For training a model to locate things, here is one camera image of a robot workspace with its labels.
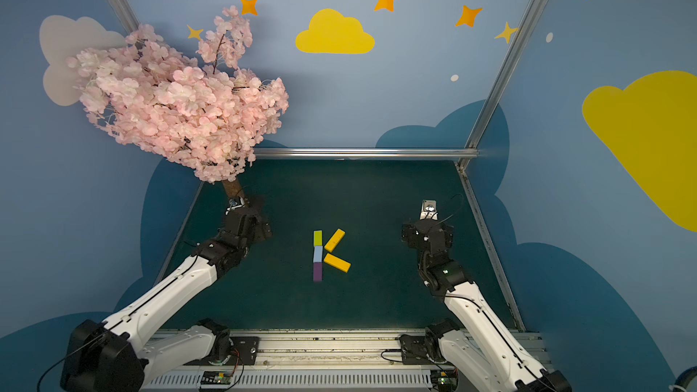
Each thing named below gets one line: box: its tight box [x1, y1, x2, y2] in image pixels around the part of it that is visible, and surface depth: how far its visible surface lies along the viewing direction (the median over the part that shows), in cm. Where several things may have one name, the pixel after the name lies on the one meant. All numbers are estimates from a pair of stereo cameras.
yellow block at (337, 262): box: [323, 252, 352, 274], surface depth 93 cm
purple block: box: [313, 262, 323, 282], surface depth 90 cm
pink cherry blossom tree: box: [65, 6, 289, 184], surface depth 67 cm
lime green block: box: [313, 229, 323, 247], surface depth 98 cm
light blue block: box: [313, 245, 324, 264], surface depth 95 cm
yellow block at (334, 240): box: [323, 227, 346, 254], surface depth 98 cm
